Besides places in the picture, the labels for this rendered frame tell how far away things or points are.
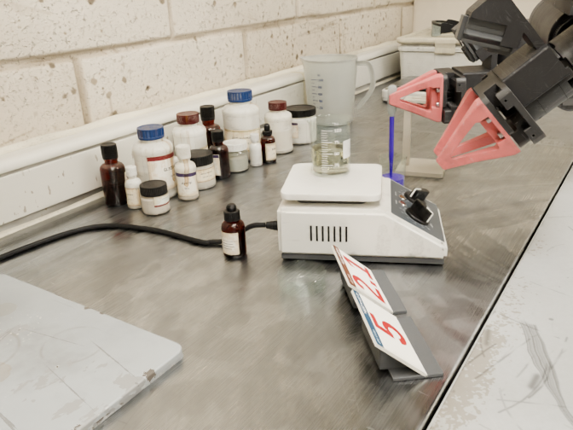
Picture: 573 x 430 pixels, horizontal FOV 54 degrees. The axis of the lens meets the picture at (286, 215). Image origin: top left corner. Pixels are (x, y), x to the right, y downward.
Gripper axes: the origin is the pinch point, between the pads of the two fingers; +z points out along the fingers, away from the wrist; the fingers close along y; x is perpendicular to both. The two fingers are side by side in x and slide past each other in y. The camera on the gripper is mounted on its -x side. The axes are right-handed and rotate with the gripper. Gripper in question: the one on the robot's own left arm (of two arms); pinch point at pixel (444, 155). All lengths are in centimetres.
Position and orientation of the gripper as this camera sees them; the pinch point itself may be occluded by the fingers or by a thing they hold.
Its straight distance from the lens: 64.8
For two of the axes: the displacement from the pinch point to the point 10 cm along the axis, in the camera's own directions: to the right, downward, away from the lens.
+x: 6.7, 7.2, 1.9
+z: -7.2, 5.8, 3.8
